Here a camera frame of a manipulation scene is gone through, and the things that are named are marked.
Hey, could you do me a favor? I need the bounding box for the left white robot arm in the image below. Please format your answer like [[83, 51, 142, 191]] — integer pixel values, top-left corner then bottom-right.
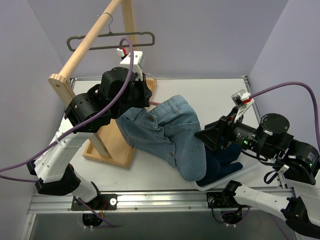
[[27, 66, 152, 210]]

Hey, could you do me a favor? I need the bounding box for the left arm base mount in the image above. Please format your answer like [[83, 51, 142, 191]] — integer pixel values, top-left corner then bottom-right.
[[70, 193, 118, 229]]

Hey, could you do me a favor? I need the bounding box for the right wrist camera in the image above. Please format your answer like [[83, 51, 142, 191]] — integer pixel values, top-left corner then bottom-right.
[[231, 89, 255, 123]]

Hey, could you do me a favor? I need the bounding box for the wooden clothes rack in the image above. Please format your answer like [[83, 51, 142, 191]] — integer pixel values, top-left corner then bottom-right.
[[48, 0, 152, 169]]

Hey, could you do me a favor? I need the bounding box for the white plastic basket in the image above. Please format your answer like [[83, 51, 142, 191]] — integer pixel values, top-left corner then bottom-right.
[[192, 159, 258, 192]]

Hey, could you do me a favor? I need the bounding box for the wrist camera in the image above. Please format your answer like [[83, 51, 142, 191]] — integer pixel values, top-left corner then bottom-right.
[[116, 47, 146, 77], [231, 89, 255, 123]]

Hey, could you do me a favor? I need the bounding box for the aluminium rail frame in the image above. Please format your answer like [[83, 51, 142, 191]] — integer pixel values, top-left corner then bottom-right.
[[19, 76, 307, 240]]

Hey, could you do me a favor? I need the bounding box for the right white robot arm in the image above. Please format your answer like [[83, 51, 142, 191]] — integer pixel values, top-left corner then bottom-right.
[[194, 112, 320, 239]]

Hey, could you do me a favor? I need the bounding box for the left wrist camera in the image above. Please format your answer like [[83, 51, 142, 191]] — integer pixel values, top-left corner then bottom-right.
[[116, 47, 146, 77]]

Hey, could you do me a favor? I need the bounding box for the pink hanger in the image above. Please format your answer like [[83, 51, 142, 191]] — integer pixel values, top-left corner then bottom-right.
[[144, 73, 160, 106]]

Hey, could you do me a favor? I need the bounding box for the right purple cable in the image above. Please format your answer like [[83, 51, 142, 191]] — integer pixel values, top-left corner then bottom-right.
[[222, 81, 320, 240]]

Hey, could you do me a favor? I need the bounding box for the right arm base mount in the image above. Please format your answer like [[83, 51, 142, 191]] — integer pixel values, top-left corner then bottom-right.
[[206, 191, 251, 228]]

